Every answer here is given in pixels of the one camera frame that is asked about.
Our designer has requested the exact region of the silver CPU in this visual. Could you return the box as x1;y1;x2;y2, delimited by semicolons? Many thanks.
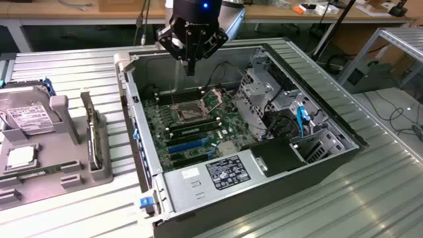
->
5;147;36;172

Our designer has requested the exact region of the black tangled cable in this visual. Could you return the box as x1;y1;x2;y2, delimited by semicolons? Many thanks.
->
371;90;423;142

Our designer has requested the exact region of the metal socket cover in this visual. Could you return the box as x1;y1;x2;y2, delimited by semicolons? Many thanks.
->
197;89;227;112

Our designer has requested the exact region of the silver disk bay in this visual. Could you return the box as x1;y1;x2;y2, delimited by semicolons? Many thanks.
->
288;127;348;166

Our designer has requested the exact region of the graphics card with metal bracket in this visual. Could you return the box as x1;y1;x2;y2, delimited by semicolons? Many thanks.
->
80;90;103;172

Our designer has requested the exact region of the black and white small box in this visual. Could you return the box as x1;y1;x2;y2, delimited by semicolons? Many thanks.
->
299;3;319;15

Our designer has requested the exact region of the dark grey machine box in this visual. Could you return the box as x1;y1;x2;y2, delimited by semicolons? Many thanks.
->
343;60;399;94

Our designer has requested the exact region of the black cable bundle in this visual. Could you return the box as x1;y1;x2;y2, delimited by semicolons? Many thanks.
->
264;111;297;139

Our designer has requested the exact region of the large brown cardboard panel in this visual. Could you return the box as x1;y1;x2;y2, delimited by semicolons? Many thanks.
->
329;23;419;77

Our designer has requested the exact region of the blue expansion slot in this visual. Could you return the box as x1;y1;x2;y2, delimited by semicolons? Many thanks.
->
167;140;205;154

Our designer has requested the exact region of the silver chipset heatsink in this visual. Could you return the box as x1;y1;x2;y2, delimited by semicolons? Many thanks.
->
217;142;237;153

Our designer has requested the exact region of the aluminium frame table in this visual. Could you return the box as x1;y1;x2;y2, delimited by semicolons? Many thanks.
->
336;26;423;94

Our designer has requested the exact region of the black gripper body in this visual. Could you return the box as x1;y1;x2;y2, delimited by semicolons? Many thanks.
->
167;0;221;34

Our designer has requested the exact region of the wooden desk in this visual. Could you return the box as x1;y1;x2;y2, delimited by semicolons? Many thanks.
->
0;0;419;53

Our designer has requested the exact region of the thin metal locking lever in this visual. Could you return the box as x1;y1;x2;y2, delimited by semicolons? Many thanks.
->
168;84;177;110

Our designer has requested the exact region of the grey case corner foot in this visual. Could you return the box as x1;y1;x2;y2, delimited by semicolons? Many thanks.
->
113;53;140;73

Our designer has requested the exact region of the black expansion slot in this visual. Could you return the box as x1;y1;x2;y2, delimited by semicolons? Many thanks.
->
172;158;215;171
169;151;212;164
164;135;203;147

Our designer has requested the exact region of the green RAM stick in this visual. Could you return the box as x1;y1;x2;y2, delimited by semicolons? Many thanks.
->
0;165;64;180

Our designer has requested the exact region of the thin hanging cable with plug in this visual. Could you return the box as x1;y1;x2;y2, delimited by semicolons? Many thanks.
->
133;0;148;47

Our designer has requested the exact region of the green motherboard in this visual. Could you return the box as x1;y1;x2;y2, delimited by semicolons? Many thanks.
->
141;86;265;172

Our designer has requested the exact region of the flat white carton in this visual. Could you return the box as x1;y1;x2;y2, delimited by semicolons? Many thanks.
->
355;2;392;18

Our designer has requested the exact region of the black tripod pole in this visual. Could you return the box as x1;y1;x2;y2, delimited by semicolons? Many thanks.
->
312;0;357;58

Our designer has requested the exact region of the silver perforated drive cage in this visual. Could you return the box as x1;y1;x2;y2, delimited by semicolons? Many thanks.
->
236;67;297;131

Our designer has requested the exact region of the black desk device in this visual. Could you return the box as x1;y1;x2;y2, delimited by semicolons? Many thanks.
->
387;0;409;17

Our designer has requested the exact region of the black wire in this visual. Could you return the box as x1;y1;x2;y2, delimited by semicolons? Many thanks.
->
204;61;241;89

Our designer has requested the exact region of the black open PC case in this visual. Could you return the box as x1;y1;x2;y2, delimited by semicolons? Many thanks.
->
113;43;369;238

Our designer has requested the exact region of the hard disk with blue carrier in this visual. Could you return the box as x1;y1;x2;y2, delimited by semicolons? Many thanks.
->
0;77;57;136

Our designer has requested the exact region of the silver power supply unit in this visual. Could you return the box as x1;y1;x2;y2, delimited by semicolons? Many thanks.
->
163;149;268;214

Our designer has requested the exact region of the CPU socket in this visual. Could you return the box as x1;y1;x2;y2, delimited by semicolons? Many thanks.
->
176;100;212;123

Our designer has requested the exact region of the blue wire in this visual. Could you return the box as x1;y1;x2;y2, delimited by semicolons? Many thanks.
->
296;106;311;138

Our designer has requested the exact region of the grey parts rack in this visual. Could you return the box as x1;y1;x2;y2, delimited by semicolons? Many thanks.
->
0;95;115;211

